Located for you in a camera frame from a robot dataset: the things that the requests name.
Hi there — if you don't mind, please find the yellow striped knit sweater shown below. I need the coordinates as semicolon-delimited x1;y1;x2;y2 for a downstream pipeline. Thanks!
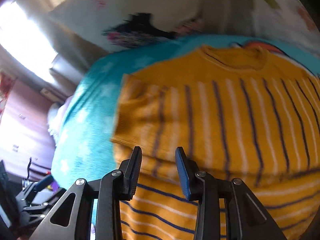
111;44;319;239

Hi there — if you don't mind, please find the pink wooden dresser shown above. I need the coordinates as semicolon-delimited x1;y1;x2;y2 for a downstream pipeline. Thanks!
1;79;55;181

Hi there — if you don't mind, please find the teal star fleece blanket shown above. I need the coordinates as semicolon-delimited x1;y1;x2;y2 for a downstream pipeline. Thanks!
52;35;319;188

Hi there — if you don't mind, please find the pink shell-shaped chair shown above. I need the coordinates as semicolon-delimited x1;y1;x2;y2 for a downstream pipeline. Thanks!
47;96;73;145

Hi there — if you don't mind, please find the beige star curtain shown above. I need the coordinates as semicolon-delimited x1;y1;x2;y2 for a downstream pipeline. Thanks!
1;0;107;99

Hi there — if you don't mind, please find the cream lady silhouette pillow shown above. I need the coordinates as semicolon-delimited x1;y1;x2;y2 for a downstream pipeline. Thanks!
49;0;204;53

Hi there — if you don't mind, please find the white leaf print pillow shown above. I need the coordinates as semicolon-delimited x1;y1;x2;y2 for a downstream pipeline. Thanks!
202;0;319;55

